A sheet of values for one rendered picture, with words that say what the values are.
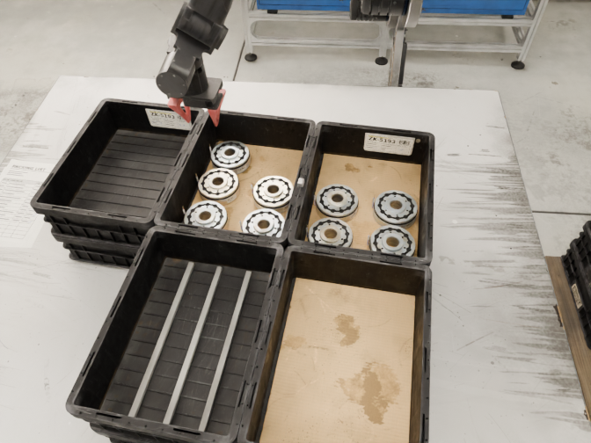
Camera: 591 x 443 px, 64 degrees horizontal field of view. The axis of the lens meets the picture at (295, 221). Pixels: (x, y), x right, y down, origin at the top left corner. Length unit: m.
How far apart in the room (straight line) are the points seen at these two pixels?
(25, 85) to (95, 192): 2.17
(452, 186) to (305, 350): 0.71
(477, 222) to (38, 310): 1.16
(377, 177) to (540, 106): 1.92
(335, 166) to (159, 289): 0.55
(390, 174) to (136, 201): 0.66
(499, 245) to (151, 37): 2.81
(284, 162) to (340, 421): 0.68
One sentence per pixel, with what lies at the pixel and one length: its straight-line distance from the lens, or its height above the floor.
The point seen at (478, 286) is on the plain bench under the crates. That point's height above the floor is 0.70.
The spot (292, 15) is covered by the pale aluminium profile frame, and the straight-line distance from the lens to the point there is 3.01.
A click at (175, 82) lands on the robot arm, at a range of 0.89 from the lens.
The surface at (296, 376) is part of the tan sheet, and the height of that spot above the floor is 0.83.
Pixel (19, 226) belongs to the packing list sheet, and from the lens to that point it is 1.53.
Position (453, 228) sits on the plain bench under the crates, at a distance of 1.35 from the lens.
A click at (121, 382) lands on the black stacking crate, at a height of 0.83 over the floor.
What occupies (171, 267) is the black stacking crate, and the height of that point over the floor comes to 0.83.
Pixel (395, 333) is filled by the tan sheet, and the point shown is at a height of 0.83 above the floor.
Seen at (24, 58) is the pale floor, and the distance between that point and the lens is 3.72.
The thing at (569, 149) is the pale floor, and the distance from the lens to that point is 2.85.
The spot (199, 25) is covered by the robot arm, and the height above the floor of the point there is 1.31.
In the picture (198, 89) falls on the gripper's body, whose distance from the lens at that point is 0.98.
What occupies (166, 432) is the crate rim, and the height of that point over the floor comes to 0.93.
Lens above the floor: 1.73
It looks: 52 degrees down
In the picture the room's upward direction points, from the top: 2 degrees counter-clockwise
